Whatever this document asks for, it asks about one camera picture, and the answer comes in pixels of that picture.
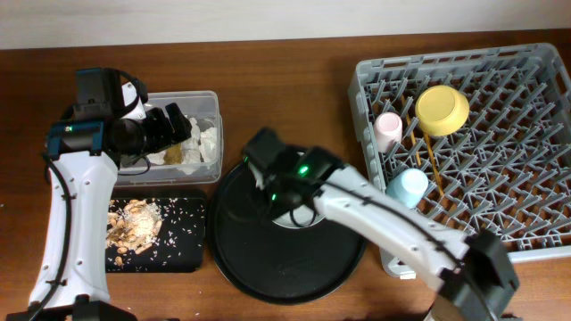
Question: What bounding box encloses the large white napkin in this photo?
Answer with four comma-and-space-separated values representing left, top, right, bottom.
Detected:
147, 115, 203, 175

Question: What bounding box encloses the grey round plate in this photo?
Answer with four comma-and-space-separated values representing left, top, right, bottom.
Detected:
271, 151, 329, 229

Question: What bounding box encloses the gold foil wrapper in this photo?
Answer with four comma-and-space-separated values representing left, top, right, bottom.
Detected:
163, 144, 184, 165

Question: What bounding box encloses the small white tissue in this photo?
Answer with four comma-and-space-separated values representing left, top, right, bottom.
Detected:
199, 127, 218, 162

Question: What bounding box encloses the food scraps pile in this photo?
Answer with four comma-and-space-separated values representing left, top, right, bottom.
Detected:
105, 199, 163, 268

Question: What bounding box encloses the blue cup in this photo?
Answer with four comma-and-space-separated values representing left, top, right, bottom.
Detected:
386, 169, 428, 209

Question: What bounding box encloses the pink cup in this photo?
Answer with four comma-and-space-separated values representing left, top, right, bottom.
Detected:
373, 111, 402, 153

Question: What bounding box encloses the wooden chopstick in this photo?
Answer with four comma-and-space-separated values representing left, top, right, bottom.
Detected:
424, 133, 444, 199
400, 94, 423, 167

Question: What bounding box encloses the yellow bowl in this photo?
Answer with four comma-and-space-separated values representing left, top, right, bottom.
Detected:
415, 85, 469, 136

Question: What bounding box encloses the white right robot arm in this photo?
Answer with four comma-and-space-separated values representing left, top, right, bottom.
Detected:
249, 147, 519, 320

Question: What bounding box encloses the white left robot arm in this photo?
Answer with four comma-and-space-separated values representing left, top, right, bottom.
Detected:
7, 103, 192, 320

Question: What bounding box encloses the clear plastic waste bin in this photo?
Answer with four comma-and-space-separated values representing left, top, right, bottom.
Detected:
116, 91, 223, 187

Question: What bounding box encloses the grey plastic dishwasher rack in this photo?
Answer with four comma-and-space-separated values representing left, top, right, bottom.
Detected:
348, 43, 570, 263

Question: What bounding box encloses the round black serving tray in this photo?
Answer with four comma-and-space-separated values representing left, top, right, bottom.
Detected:
206, 161, 367, 305

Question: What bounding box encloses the black rectangular tray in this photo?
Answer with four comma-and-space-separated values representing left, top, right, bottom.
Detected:
105, 189, 207, 273

